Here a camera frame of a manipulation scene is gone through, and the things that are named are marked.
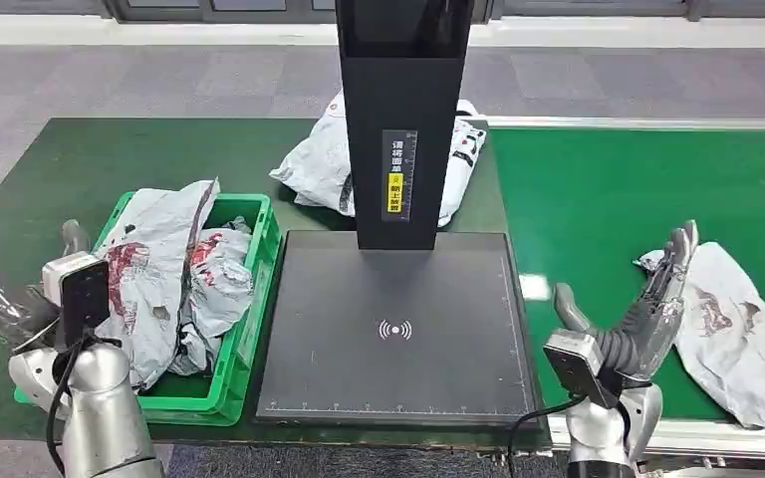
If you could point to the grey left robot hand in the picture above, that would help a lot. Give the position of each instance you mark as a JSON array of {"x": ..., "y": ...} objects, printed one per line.
[{"x": 0, "y": 307}]

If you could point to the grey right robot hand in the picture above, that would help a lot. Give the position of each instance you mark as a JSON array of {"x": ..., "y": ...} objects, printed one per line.
[{"x": 640, "y": 336}]

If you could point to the large white parcel red print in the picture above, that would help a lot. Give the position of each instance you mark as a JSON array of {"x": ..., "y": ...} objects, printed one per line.
[{"x": 151, "y": 277}]

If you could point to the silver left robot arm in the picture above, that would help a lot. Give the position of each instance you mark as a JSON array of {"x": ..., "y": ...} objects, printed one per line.
[{"x": 102, "y": 415}]

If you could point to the white parcel brown print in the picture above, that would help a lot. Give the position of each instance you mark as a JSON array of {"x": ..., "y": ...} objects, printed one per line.
[{"x": 739, "y": 343}]

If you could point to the green conveyor belt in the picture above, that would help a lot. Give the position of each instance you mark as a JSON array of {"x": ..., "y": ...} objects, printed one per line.
[{"x": 587, "y": 218}]

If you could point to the black parcel scanner stand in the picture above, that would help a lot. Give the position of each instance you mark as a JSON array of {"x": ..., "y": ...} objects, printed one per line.
[{"x": 409, "y": 369}]

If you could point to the green plastic crate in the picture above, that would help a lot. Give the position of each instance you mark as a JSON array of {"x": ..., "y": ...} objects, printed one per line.
[{"x": 224, "y": 396}]

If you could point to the black and yellow label sticker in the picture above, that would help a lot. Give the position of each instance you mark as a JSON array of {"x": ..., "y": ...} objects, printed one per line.
[{"x": 400, "y": 175}]

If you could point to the white parcel bag black print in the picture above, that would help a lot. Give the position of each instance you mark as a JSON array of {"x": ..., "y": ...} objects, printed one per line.
[{"x": 316, "y": 165}]

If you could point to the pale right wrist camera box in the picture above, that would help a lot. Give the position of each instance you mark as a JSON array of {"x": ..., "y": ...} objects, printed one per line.
[{"x": 574, "y": 363}]

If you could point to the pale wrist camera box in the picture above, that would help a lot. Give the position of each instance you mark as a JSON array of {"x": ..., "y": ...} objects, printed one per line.
[
  {"x": 79, "y": 290},
  {"x": 574, "y": 363}
]

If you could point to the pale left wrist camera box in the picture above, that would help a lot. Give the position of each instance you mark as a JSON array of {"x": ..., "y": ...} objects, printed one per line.
[{"x": 79, "y": 290}]

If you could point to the silver conveyor frame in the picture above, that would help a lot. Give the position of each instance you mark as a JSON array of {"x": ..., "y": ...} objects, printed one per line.
[{"x": 719, "y": 439}]

